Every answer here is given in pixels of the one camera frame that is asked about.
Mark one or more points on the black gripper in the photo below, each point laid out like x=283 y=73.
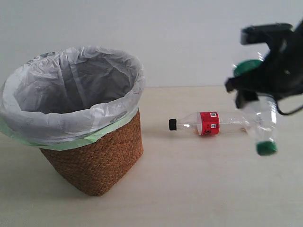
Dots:
x=280 y=74

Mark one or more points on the clear bottle green cap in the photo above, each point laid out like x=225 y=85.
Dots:
x=259 y=113

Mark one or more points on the clear cola bottle red label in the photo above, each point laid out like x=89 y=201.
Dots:
x=210 y=123

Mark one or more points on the woven brown wastebasket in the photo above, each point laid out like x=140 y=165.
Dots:
x=95 y=168

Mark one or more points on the white plastic bin liner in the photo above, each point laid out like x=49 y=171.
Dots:
x=63 y=96

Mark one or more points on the green tape band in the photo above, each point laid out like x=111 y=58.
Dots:
x=92 y=138

